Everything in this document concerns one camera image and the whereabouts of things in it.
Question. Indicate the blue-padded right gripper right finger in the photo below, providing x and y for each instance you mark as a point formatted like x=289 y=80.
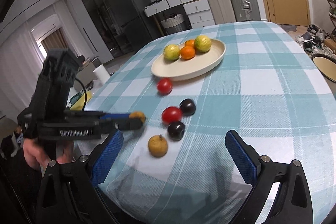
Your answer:
x=292 y=203

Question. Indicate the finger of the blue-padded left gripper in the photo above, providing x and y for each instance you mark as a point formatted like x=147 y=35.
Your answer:
x=94 y=115
x=123 y=124

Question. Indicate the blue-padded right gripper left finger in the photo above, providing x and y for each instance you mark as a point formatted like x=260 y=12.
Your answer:
x=69 y=192

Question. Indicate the small brown longan fruit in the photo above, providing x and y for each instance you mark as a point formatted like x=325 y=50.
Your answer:
x=157 y=146

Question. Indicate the small red tomato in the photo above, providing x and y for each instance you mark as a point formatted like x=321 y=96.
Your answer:
x=171 y=114

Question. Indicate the dark plum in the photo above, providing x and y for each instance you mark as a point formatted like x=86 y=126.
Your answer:
x=176 y=130
x=188 y=107

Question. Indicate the yellow-green guava front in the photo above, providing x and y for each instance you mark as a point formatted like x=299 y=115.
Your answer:
x=171 y=52

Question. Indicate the yellow-green guava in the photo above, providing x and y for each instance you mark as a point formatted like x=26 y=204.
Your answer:
x=171 y=52
x=202 y=43

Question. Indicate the orange mandarin front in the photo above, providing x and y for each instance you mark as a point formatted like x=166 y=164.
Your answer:
x=187 y=52

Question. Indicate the orange mandarin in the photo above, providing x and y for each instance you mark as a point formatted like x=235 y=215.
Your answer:
x=190 y=42
x=187 y=52

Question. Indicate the person's left hand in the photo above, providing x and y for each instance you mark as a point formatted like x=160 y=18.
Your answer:
x=36 y=157

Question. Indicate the yellow plastic bag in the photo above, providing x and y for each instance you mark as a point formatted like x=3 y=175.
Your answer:
x=77 y=101

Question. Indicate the white paper towel roll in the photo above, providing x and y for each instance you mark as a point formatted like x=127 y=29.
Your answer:
x=102 y=74

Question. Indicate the red tomato near plate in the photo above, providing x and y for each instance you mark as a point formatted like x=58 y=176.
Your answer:
x=164 y=86

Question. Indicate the teal white checkered tablecloth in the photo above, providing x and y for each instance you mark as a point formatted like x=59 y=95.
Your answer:
x=266 y=88

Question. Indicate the cream round plate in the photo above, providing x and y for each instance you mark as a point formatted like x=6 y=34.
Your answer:
x=182 y=69

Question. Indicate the woven laundry basket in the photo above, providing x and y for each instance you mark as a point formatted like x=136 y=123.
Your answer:
x=174 y=23

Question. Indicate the black refrigerator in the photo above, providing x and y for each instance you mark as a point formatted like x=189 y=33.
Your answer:
x=131 y=20

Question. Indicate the white desk with drawers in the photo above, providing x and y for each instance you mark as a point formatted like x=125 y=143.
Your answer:
x=163 y=5

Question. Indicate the round stool seat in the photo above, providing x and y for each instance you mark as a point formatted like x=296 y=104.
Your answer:
x=326 y=65

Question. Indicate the white drawer cabinet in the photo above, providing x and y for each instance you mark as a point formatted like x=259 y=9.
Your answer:
x=199 y=14

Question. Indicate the beige hard suitcase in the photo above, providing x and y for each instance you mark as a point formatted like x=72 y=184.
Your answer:
x=222 y=11

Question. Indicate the silver aluminium suitcase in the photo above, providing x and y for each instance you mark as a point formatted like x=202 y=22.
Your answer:
x=246 y=10

